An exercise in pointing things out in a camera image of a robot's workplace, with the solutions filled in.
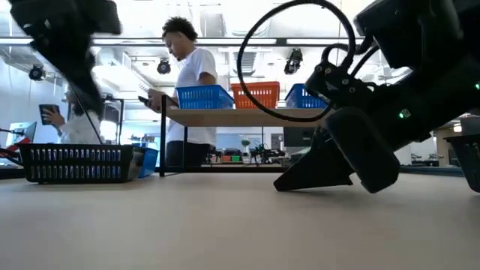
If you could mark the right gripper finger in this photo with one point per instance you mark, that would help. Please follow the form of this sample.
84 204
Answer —
315 168

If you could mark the blue plastic basket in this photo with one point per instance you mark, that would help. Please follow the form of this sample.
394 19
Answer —
150 163
202 98
300 99

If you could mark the orange plastic basket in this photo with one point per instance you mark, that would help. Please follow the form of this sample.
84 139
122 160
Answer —
262 95

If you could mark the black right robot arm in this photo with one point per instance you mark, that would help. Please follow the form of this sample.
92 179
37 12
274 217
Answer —
412 30

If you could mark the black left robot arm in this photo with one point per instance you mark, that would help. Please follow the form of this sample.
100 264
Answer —
63 37

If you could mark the dark computer monitor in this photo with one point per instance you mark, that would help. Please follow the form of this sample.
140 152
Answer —
296 137

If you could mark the standing person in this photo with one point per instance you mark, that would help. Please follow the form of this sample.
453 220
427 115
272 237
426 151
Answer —
195 75

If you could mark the black phone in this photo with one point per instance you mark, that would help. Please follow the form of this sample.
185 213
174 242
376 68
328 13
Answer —
143 100

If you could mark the seated person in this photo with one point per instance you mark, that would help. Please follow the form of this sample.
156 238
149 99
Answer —
80 129

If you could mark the black tablet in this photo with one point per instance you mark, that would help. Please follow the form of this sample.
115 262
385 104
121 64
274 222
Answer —
48 110

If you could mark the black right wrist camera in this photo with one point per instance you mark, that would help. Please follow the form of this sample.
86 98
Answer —
337 84

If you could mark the wooden shelf with black frame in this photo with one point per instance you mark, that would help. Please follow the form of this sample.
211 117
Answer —
232 117

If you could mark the black ceiling-hung camera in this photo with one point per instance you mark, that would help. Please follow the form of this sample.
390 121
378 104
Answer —
164 66
293 61
36 72

